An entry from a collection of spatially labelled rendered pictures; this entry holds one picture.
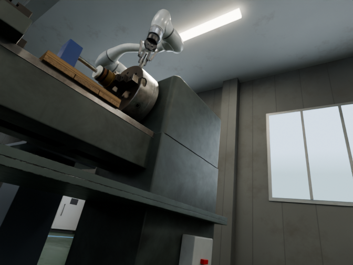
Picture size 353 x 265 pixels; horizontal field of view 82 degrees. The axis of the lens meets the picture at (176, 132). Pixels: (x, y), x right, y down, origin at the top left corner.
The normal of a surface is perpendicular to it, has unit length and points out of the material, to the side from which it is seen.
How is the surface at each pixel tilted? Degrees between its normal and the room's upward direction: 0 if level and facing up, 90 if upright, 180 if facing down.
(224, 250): 90
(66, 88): 90
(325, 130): 90
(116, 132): 90
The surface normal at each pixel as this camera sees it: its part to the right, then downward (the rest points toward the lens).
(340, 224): -0.52, -0.44
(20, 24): 0.79, -0.14
